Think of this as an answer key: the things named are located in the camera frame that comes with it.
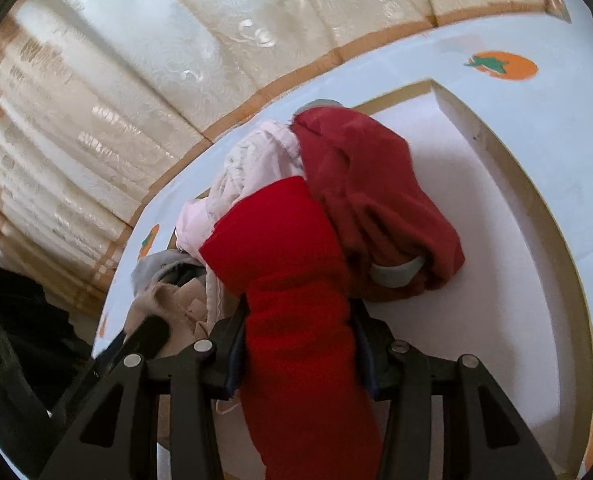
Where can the white tablecloth orange print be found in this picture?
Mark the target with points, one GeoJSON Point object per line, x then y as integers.
{"type": "Point", "coordinates": [530, 77]}

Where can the dark sleeve right forearm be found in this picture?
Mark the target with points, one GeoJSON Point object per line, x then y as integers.
{"type": "Point", "coordinates": [40, 357]}

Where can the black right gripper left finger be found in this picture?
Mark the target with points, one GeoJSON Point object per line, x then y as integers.
{"type": "Point", "coordinates": [114, 435]}

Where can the dark red underwear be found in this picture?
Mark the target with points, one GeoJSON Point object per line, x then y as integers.
{"type": "Point", "coordinates": [396, 241]}

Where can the shallow cardboard tray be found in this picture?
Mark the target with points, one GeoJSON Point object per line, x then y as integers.
{"type": "Point", "coordinates": [517, 303]}

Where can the bright red underwear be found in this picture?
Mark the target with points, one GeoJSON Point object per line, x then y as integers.
{"type": "Point", "coordinates": [307, 415]}

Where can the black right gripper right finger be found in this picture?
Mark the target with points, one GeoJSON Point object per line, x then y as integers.
{"type": "Point", "coordinates": [484, 435]}

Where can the cream patterned curtain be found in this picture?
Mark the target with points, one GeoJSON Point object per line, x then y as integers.
{"type": "Point", "coordinates": [102, 102]}

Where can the pink white lace underwear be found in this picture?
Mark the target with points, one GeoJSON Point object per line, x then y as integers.
{"type": "Point", "coordinates": [268, 154]}

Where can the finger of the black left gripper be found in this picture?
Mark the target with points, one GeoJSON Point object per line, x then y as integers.
{"type": "Point", "coordinates": [146, 341]}

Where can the beige knitted underwear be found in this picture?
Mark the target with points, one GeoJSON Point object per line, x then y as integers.
{"type": "Point", "coordinates": [183, 308]}

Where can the white grey underwear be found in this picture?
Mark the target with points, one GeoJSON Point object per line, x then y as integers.
{"type": "Point", "coordinates": [164, 267]}

